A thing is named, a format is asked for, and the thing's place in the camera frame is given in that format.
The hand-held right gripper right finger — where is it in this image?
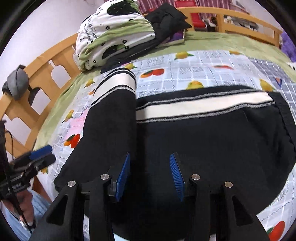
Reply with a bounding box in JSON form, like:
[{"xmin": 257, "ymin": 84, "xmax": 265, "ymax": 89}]
[{"xmin": 169, "ymin": 152, "xmax": 270, "ymax": 241}]

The pile of papers and boxes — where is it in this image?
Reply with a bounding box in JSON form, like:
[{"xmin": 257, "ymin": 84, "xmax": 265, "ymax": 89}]
[{"xmin": 203, "ymin": 11, "xmax": 262, "ymax": 30}]

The person's left hand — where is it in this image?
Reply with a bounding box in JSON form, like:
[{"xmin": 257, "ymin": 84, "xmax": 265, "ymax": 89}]
[{"xmin": 5, "ymin": 191, "xmax": 36, "ymax": 229}]

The wooden bed frame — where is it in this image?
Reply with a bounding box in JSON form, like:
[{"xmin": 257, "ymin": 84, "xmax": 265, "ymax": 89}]
[{"xmin": 0, "ymin": 7, "xmax": 284, "ymax": 209}]

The black sweater white stripe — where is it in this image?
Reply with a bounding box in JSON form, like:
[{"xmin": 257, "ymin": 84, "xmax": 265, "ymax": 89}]
[{"xmin": 54, "ymin": 69, "xmax": 296, "ymax": 241}]

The red patterned curtain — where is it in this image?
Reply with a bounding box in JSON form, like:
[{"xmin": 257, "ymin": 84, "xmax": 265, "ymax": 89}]
[{"xmin": 139, "ymin": 0, "xmax": 245, "ymax": 10}]

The person's jeans leg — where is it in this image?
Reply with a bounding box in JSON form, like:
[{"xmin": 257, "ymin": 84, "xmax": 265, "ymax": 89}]
[{"xmin": 2, "ymin": 190, "xmax": 52, "ymax": 241}]

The grey checked cloth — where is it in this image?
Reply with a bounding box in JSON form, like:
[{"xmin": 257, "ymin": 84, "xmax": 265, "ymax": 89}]
[{"xmin": 251, "ymin": 58, "xmax": 296, "ymax": 93}]

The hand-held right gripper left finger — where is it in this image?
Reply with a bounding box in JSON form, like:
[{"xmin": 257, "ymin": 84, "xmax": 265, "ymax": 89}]
[{"xmin": 30, "ymin": 152, "xmax": 131, "ymax": 241}]

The purple plush toy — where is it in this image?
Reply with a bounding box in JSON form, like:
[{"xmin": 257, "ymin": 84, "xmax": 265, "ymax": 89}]
[{"xmin": 281, "ymin": 31, "xmax": 296, "ymax": 57}]

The grey cap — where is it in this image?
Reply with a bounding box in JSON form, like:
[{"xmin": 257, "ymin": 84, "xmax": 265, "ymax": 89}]
[{"xmin": 2, "ymin": 65, "xmax": 29, "ymax": 101}]

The large red chair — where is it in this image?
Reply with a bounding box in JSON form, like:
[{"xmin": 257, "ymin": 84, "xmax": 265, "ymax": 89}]
[{"xmin": 174, "ymin": 0, "xmax": 204, "ymax": 28}]

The dark zippered garment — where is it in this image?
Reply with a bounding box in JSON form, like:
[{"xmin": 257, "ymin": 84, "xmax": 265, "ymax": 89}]
[{"xmin": 100, "ymin": 39, "xmax": 162, "ymax": 75}]

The fruit print plastic sheet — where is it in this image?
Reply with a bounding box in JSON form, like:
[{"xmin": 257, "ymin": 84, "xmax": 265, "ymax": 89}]
[{"xmin": 38, "ymin": 50, "xmax": 296, "ymax": 241}]

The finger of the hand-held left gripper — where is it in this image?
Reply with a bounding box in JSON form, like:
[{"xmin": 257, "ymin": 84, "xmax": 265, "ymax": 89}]
[
  {"xmin": 13, "ymin": 154, "xmax": 56, "ymax": 174},
  {"xmin": 29, "ymin": 146, "xmax": 53, "ymax": 161}
]

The folded floral quilt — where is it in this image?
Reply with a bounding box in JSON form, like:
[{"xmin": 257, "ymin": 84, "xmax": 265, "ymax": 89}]
[{"xmin": 76, "ymin": 0, "xmax": 156, "ymax": 70}]

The black jacket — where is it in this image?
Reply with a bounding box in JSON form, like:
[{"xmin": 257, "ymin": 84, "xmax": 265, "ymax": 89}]
[{"xmin": 143, "ymin": 3, "xmax": 192, "ymax": 48}]

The green blanket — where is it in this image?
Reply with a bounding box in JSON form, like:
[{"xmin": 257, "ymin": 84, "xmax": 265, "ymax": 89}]
[{"xmin": 35, "ymin": 31, "xmax": 296, "ymax": 151}]

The purple white cushion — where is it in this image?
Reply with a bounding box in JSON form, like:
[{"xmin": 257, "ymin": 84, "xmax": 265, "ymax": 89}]
[{"xmin": 162, "ymin": 31, "xmax": 185, "ymax": 47}]

